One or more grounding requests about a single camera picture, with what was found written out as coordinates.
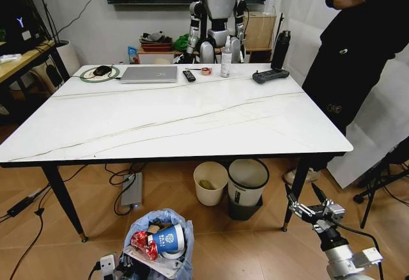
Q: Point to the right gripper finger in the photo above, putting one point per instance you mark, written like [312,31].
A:
[292,198]
[320,196]

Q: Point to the trash bin with blue bag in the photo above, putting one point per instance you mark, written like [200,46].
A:
[185,261]

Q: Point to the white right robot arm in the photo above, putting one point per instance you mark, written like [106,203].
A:
[340,261]

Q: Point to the white bin with black rim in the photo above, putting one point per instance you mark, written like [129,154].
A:
[246,184]

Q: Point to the dark grey waste bin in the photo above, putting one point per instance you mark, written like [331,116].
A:
[244,211]

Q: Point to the cream waste bin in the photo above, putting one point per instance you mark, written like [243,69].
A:
[209,195]

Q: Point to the green trash piece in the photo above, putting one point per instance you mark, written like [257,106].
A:
[207,184]

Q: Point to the black table leg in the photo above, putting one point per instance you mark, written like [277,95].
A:
[295,193]
[65,203]

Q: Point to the person's shoe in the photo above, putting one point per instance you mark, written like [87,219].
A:
[311,175]

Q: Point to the red crumpled wrapper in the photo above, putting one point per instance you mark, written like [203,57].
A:
[143,243]

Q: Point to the brown cardboard scrap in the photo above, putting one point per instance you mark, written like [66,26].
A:
[154,229]

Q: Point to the white plastic lid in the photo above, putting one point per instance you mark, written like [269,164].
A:
[172,255]

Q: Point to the blue paper cup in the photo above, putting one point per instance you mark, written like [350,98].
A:
[167,238]

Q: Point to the black tripod stand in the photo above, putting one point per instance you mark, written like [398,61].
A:
[377,181]

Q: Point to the silver power strip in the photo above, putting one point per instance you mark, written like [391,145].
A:
[131,190]

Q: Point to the white panel board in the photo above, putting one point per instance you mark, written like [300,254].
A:
[377,126]

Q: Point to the black power brick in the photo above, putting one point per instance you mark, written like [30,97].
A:
[22,205]

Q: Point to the black handheld controller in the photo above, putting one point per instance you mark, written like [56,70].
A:
[270,76]

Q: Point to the person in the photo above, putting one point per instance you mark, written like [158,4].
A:
[358,53]

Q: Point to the black water bottle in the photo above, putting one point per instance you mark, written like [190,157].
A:
[280,50]

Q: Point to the tape roll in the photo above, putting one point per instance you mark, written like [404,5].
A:
[206,71]

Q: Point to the clear spray bottle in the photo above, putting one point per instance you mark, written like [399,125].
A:
[226,59]

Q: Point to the black remote control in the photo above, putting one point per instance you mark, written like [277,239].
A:
[189,75]

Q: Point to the wooden cabinet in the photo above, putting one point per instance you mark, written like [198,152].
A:
[260,30]

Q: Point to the silver laptop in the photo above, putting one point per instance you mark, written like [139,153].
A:
[149,74]

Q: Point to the green cloth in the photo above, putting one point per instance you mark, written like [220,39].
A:
[182,43]

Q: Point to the round green white pad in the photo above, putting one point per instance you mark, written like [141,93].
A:
[87,77]

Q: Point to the black computer mouse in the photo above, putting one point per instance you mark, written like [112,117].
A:
[102,70]

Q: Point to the red tray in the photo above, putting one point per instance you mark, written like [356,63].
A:
[156,47]

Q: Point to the blue snack bag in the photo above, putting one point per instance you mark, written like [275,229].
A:
[133,55]

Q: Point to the grey clutter pile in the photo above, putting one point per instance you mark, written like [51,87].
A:
[155,37]

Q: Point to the white round pot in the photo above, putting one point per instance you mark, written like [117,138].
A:
[68,56]

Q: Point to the wooden side desk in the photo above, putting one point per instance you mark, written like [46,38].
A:
[19,64]

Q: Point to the white paper sheet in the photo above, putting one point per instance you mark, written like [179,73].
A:
[9,58]

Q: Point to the black computer tower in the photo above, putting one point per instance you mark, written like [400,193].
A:
[17,21]

